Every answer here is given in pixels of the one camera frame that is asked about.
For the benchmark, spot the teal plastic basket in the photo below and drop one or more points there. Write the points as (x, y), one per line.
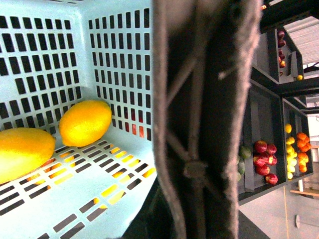
(81, 72)

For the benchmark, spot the yellow mango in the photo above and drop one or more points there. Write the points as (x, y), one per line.
(23, 150)

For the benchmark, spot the yellow lemon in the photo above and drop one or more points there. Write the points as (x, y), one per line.
(85, 123)

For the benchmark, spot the left gripper felt finger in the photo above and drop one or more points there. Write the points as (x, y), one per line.
(203, 51)

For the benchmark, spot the dark fruit display shelf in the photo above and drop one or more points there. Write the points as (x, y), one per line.
(274, 111)

